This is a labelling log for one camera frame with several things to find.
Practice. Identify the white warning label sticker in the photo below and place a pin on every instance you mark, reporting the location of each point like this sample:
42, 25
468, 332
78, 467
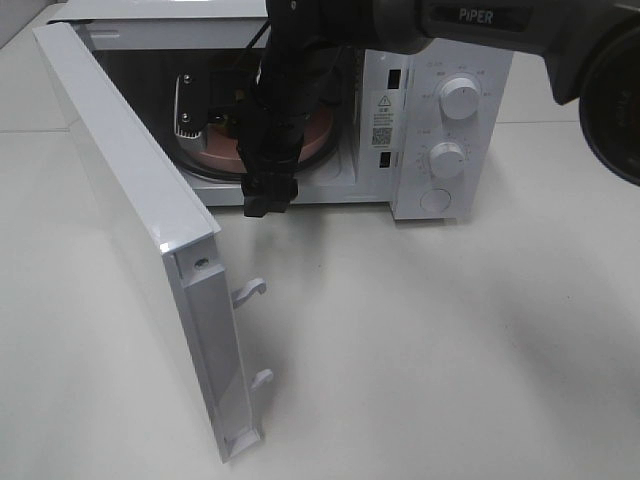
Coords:
383, 118

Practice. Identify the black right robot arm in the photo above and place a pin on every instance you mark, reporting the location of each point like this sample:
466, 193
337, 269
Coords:
590, 49

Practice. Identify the white microwave door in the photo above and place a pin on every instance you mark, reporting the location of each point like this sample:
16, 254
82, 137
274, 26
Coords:
164, 237

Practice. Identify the white microwave oven body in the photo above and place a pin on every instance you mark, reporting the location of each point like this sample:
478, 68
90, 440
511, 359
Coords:
408, 131

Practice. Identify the white round knob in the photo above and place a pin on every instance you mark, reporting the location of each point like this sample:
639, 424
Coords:
459, 97
446, 160

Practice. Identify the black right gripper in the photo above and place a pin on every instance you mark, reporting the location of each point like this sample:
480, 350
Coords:
305, 41

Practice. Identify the pink round plate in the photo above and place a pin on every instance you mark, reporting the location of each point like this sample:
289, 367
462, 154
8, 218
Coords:
221, 153

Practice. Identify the round white door button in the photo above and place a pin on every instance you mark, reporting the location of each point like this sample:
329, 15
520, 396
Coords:
436, 201

